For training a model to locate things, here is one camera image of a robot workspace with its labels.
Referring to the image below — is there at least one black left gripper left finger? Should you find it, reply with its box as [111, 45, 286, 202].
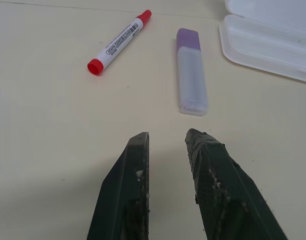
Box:
[86, 131, 151, 240]

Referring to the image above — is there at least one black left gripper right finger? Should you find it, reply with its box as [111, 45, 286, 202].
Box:
[184, 128, 289, 240]

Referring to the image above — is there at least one purple capped clear highlighter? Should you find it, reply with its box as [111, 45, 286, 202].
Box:
[176, 27, 209, 117]

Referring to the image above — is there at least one red white whiteboard marker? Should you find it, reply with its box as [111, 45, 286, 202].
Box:
[87, 9, 153, 77]

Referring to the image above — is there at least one white plastic pencil case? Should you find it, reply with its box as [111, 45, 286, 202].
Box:
[219, 0, 306, 85]

